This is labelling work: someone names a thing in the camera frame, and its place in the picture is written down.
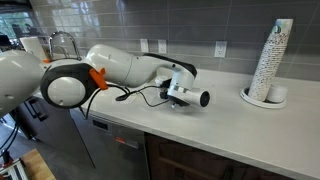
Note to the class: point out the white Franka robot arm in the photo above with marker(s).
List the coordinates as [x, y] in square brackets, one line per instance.
[116, 66]

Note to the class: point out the white round cup tray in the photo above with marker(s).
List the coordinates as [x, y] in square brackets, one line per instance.
[256, 101]

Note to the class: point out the curved chrome faucet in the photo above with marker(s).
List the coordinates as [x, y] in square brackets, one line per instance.
[55, 36]

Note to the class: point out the dark wooden base cabinet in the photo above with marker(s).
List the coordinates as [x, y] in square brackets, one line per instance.
[200, 163]

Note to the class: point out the stainless steel dishwasher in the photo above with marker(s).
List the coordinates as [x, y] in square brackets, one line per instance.
[110, 146]

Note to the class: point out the stack of white cup lids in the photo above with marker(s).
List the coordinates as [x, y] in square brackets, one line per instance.
[277, 93]

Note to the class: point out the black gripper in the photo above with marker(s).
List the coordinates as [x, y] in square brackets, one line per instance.
[165, 90]

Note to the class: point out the tall printed paper cup stack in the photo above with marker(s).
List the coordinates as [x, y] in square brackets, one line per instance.
[270, 63]

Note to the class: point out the aluminium extrusion frame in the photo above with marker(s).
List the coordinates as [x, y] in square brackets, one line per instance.
[13, 171]

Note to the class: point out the wooden shelf with metal rack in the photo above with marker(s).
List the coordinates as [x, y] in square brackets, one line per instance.
[38, 165]

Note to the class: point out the dark sink base cabinet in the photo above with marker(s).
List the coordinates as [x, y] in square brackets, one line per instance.
[50, 126]

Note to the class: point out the white wall outlet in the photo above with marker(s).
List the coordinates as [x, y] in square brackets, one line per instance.
[162, 46]
[144, 45]
[220, 49]

